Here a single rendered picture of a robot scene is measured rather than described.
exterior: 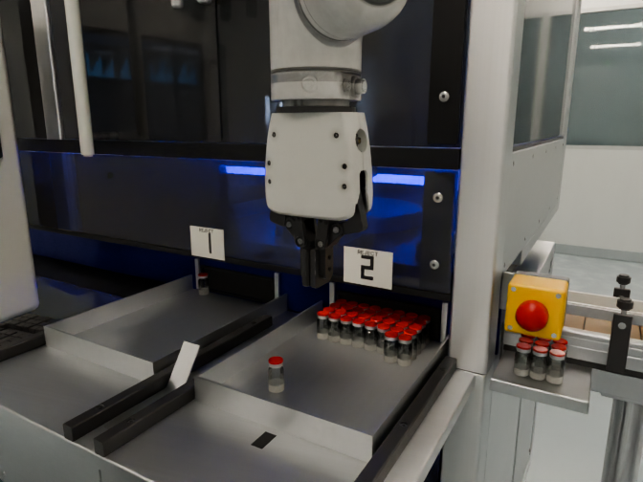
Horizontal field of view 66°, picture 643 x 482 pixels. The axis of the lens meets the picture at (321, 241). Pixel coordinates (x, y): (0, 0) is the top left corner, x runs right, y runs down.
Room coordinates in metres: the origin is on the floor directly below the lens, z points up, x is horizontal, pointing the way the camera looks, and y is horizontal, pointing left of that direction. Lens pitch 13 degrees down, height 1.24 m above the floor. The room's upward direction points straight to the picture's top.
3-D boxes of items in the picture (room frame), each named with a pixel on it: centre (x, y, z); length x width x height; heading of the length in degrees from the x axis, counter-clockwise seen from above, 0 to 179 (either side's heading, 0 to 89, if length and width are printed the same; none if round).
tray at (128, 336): (0.85, 0.27, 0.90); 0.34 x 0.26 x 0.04; 150
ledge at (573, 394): (0.69, -0.34, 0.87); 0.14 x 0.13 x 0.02; 150
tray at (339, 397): (0.68, -0.03, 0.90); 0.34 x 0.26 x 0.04; 150
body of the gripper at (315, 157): (0.48, 0.00, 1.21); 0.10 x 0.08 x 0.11; 60
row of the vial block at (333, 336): (0.76, -0.07, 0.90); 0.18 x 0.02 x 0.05; 60
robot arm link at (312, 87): (0.48, 0.00, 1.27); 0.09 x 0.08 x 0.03; 60
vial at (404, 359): (0.70, -0.13, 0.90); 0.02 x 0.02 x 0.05
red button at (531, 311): (0.62, -0.28, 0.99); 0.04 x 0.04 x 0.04; 60
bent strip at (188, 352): (0.59, 0.22, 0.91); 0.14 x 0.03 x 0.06; 150
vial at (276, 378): (0.62, 0.06, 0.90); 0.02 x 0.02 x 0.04
